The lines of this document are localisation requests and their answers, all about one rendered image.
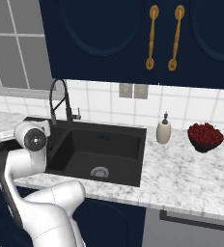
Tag red cherries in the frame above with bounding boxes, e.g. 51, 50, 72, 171
187, 122, 224, 146

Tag black sink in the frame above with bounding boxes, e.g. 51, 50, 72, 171
0, 116, 148, 188

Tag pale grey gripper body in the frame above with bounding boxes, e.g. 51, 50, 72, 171
0, 127, 17, 142

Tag grey dishwasher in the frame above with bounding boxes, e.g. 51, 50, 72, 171
141, 206, 224, 247

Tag grey wall socket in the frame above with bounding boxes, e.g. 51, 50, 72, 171
118, 82, 134, 99
133, 83, 150, 100

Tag beige soap dispenser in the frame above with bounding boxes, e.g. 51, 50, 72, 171
155, 111, 173, 146

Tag white framed window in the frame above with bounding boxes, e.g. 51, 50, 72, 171
0, 0, 55, 98

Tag navy wall cupboard door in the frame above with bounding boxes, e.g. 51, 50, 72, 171
38, 0, 166, 86
158, 0, 224, 92

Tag brass cupboard handle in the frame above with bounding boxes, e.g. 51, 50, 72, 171
145, 4, 160, 71
167, 4, 186, 72

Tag black spring tap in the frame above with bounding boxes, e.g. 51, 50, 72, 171
48, 78, 83, 125

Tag dark dishwasher handle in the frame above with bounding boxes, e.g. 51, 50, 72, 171
158, 209, 224, 233

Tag black bowl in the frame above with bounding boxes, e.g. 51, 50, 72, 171
186, 127, 224, 154

